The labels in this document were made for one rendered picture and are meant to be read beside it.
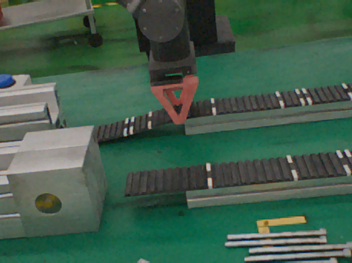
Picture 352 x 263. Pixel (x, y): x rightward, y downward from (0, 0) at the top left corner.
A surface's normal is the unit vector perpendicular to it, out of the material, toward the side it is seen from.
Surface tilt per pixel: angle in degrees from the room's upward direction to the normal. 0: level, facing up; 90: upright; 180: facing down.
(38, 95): 90
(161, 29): 90
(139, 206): 0
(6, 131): 90
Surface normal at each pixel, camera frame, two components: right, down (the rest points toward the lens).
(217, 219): -0.15, -0.84
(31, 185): -0.04, 0.52
